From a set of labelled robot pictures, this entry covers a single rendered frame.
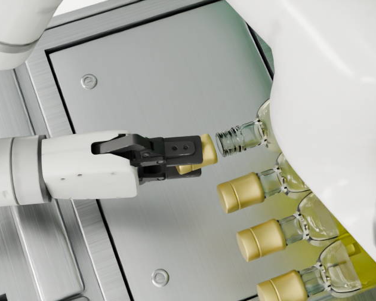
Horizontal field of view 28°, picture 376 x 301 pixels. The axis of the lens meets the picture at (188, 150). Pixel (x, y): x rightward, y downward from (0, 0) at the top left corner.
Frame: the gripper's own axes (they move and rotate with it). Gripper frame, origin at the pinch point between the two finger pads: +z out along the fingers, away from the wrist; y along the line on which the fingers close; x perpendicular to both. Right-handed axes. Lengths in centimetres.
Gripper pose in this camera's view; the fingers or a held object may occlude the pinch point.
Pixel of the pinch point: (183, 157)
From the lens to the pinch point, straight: 83.2
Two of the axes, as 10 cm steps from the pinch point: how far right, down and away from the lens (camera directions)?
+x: -0.9, -9.3, 3.5
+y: 0.2, -3.5, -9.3
